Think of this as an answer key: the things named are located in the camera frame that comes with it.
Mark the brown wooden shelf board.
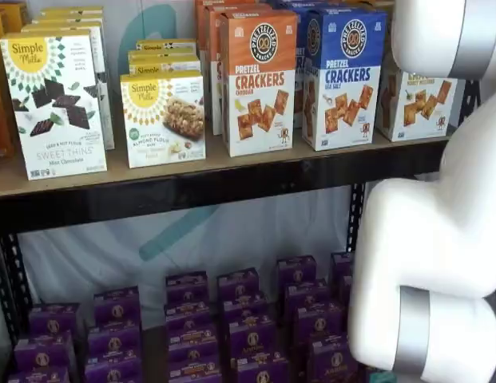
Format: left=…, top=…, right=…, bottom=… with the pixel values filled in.
left=0, top=131, right=450, bottom=199

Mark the black metal shelf rack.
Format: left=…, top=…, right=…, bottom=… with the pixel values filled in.
left=0, top=78, right=481, bottom=346

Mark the orange pretzel crackers box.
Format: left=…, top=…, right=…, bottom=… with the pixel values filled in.
left=194, top=0, right=257, bottom=121
left=205, top=2, right=273, bottom=137
left=220, top=10, right=300, bottom=158

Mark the purple snack box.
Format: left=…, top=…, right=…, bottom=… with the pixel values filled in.
left=222, top=293, right=268, bottom=325
left=93, top=286, right=141, bottom=326
left=84, top=357, right=143, bottom=383
left=308, top=334, right=359, bottom=383
left=276, top=257, right=317, bottom=286
left=87, top=324, right=142, bottom=361
left=164, top=301, right=211, bottom=333
left=13, top=334, right=73, bottom=374
left=338, top=274, right=355, bottom=305
left=29, top=302, right=80, bottom=341
left=284, top=278, right=329, bottom=310
left=165, top=272, right=209, bottom=304
left=292, top=302, right=345, bottom=341
left=169, top=358, right=217, bottom=383
left=227, top=318, right=277, bottom=356
left=216, top=268, right=260, bottom=300
left=331, top=251, right=355, bottom=281
left=166, top=330, right=215, bottom=361
left=234, top=350, right=291, bottom=383
left=7, top=366, right=71, bottom=383

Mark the almond flour bar box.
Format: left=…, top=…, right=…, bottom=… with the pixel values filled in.
left=129, top=59, right=203, bottom=77
left=119, top=69, right=207, bottom=169
left=135, top=38, right=198, bottom=52
left=127, top=49, right=201, bottom=63

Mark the yellow pretzel crackers box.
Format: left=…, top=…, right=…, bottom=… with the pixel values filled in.
left=375, top=59, right=459, bottom=143

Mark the orange brown snack box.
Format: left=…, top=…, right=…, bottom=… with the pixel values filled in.
left=0, top=1, right=30, bottom=36
left=0, top=11, right=17, bottom=161

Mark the white backdrop with teal logo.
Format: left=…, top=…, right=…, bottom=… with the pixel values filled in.
left=15, top=0, right=395, bottom=310

